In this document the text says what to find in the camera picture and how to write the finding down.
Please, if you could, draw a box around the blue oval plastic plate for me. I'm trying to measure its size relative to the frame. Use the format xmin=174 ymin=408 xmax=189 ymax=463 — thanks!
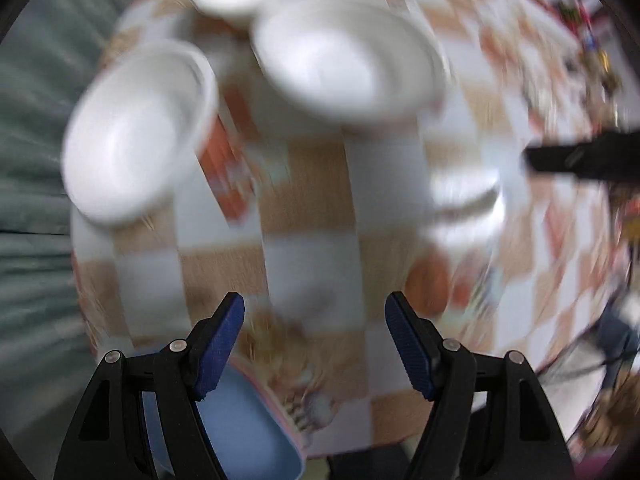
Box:
xmin=142 ymin=353 xmax=305 ymax=480

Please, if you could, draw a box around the large white foam bowl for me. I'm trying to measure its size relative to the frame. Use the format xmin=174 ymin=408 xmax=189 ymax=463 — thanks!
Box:
xmin=252 ymin=0 xmax=451 ymax=125

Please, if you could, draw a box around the teal curtain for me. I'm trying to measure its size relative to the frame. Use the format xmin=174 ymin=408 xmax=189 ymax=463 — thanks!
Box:
xmin=0 ymin=0 xmax=147 ymax=436

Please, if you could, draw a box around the checkered patterned tablecloth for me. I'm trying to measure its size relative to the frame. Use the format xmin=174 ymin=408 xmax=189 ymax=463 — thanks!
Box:
xmin=72 ymin=0 xmax=613 ymax=456

